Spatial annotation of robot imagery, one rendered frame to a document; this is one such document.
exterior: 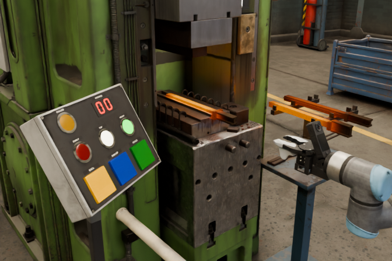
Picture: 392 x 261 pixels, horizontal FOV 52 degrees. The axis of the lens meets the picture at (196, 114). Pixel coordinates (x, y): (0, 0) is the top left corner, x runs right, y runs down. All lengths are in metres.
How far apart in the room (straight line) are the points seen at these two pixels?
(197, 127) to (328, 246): 1.35
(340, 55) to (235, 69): 3.72
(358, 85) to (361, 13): 5.39
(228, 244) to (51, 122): 1.09
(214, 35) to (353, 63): 3.98
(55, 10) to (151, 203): 0.88
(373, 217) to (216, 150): 0.62
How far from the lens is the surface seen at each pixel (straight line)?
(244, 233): 1.92
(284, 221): 2.76
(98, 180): 1.08
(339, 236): 2.72
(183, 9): 1.41
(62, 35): 1.75
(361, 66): 5.31
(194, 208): 1.61
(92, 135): 1.12
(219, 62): 1.87
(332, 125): 1.66
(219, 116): 1.57
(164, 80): 2.00
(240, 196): 1.78
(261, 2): 1.89
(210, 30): 1.49
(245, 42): 1.81
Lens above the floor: 1.52
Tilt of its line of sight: 19 degrees down
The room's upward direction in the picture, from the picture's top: straight up
